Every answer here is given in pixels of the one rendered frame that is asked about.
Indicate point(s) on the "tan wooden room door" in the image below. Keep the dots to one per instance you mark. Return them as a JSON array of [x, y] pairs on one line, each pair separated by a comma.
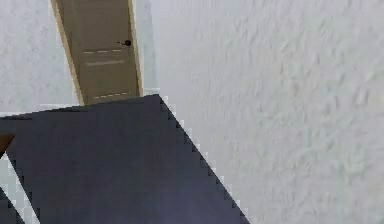
[[103, 70]]

